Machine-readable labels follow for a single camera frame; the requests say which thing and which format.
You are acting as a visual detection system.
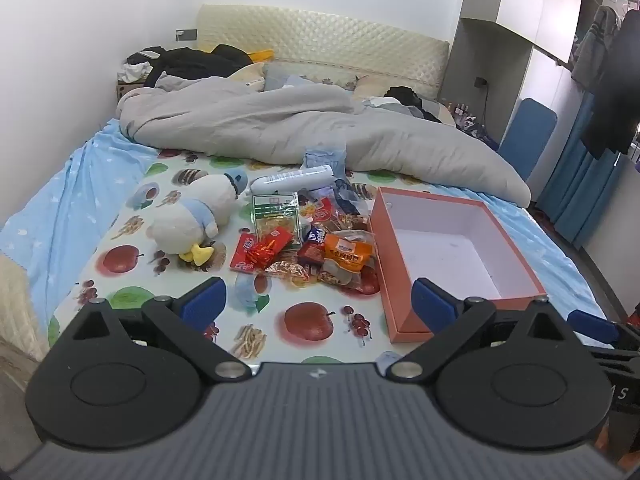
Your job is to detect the grey duvet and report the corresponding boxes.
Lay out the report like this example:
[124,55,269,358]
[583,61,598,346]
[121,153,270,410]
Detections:
[117,76,531,206]

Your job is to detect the grey striped hanging jacket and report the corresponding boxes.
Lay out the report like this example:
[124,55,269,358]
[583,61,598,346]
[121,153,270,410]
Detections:
[571,6,621,93]

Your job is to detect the black clothes pile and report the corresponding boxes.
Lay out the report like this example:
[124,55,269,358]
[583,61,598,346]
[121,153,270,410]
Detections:
[145,45,253,91]

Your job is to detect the white striped clothes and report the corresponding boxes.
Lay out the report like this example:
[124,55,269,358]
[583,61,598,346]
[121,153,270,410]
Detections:
[119,50,163,83]

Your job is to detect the dark blue foil bag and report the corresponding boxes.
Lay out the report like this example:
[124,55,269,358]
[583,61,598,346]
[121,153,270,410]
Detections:
[300,177,373,216]

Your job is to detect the black garment on pillow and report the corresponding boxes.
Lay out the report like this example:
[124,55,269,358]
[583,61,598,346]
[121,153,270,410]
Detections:
[385,86,441,121]

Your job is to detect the black hanging garment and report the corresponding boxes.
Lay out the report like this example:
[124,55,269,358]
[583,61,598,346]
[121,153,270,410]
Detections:
[580,0,640,161]

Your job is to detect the light blue plastic bag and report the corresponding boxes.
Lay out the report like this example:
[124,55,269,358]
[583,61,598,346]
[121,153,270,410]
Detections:
[302,144,347,176]

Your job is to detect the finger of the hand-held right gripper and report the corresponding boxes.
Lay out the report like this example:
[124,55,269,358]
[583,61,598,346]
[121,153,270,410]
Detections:
[567,309,640,361]

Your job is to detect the fruit print mat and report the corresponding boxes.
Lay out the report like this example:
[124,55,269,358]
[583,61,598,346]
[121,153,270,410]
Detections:
[50,147,436,366]

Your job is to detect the red rectangular snack packet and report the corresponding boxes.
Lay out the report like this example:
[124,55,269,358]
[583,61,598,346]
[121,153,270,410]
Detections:
[261,226,295,256]

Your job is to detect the grey wall cabinet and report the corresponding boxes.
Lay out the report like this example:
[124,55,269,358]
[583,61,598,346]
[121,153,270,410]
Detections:
[440,0,586,171]

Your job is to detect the green white snack packet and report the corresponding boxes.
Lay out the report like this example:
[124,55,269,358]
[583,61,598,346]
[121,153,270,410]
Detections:
[251,191,301,237]

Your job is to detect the small red snack packet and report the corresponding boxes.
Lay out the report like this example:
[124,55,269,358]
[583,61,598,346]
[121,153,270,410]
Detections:
[309,199,335,223]

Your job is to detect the orange snack packet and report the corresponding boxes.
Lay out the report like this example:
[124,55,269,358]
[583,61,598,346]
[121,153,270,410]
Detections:
[322,232,376,273]

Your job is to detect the red label clear snack packet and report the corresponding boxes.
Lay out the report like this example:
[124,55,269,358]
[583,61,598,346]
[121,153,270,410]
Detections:
[230,231,312,283]

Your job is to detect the blue chair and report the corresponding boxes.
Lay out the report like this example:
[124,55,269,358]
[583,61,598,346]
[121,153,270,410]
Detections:
[497,97,558,183]

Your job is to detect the red shiny candy wrapper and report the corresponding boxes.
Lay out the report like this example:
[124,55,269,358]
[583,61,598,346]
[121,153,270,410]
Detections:
[245,242,281,271]

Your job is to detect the blue curtain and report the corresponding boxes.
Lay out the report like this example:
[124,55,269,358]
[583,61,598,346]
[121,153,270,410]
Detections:
[537,87,631,248]

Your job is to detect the orange cardboard box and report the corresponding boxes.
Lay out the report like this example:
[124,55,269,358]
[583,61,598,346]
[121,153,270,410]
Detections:
[369,186,548,345]

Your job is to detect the clear brown snack packet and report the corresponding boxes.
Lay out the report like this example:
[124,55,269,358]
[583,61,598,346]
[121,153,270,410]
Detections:
[336,212,373,235]

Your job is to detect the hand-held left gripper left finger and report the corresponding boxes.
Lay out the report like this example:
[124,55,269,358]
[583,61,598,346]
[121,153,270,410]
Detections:
[72,276,252,382]

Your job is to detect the white plush duck toy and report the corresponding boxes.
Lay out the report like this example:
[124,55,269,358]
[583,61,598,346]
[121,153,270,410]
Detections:
[146,169,249,264]

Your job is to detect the cream quilted headboard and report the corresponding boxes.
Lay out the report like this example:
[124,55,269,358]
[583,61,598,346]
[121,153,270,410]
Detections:
[195,4,451,101]

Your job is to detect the blue floral pillow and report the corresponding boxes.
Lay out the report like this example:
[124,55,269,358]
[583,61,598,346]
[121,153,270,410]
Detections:
[262,62,373,93]

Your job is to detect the small bottles cluster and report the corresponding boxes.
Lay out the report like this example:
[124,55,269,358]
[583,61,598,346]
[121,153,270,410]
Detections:
[447,102,496,141]

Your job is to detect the pink pillow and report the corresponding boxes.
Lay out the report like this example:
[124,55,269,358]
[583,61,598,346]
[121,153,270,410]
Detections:
[352,75,456,126]

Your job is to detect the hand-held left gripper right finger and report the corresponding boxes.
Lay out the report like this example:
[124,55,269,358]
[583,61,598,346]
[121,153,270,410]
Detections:
[390,277,568,382]

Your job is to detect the cream blanket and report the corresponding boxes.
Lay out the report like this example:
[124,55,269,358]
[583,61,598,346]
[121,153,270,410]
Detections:
[0,252,51,361]

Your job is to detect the light blue bedsheet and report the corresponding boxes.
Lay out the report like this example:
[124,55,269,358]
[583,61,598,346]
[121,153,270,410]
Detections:
[0,119,618,341]

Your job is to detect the white spray bottle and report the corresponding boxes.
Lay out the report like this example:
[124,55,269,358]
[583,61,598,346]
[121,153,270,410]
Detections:
[248,165,335,196]

